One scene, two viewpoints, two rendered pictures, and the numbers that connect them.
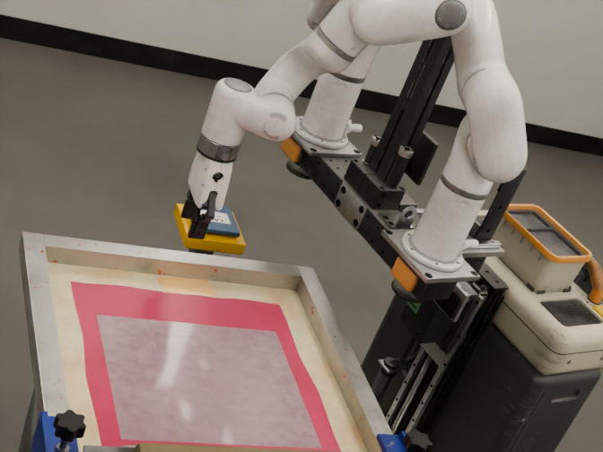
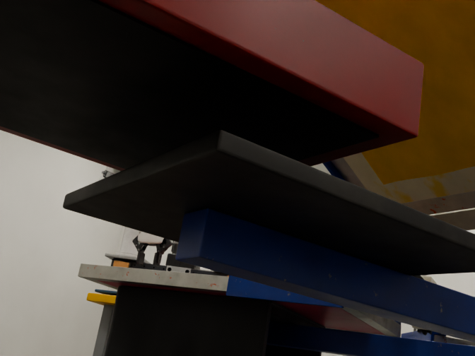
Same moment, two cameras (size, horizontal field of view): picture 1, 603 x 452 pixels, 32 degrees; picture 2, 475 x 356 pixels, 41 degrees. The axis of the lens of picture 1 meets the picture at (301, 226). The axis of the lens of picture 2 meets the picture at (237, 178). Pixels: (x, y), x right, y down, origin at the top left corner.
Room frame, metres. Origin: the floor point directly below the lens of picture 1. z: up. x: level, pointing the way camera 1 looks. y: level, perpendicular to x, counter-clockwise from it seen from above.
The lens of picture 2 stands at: (-0.17, 1.15, 0.74)
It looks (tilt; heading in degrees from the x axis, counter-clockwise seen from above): 18 degrees up; 326
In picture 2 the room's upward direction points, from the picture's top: 10 degrees clockwise
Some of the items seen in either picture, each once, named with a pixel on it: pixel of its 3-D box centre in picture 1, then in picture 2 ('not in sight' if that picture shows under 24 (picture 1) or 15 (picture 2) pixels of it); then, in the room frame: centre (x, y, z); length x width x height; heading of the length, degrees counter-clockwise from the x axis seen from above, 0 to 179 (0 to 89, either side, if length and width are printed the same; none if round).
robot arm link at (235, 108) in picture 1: (250, 117); not in sight; (1.70, 0.15, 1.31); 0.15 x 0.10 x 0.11; 105
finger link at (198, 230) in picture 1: (201, 226); (160, 256); (1.66, 0.17, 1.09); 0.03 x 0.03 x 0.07; 28
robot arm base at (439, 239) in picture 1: (452, 220); not in sight; (1.83, -0.26, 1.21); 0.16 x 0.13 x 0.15; 131
